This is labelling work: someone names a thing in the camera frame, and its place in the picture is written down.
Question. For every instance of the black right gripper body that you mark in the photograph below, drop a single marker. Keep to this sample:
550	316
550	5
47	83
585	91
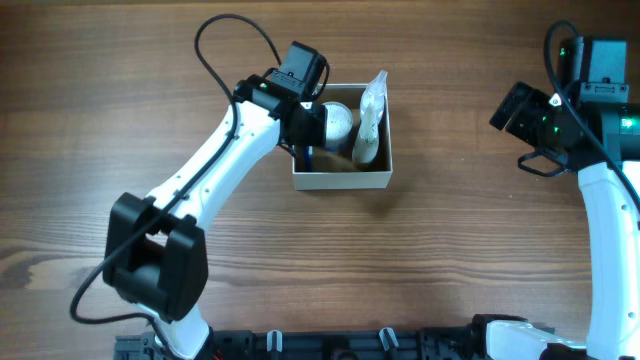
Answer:
533	120

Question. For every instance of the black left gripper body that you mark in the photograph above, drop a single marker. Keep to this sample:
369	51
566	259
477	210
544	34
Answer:
312	127

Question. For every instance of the blue white toothbrush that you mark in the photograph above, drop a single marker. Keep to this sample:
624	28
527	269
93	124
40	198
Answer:
308	159

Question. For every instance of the white cotton swab tub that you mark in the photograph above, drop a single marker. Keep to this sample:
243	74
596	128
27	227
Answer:
339	124

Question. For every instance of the white amber tube bottle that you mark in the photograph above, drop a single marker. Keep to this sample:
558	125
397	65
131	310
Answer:
367	140

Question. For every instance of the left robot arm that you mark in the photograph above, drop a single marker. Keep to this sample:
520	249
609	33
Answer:
156	250

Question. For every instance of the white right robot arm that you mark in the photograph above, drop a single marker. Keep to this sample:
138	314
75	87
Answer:
590	128

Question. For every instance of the white cardboard box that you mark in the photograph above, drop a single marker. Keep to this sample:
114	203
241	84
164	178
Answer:
333	171

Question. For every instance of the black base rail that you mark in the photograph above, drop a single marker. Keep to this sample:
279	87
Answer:
388	343

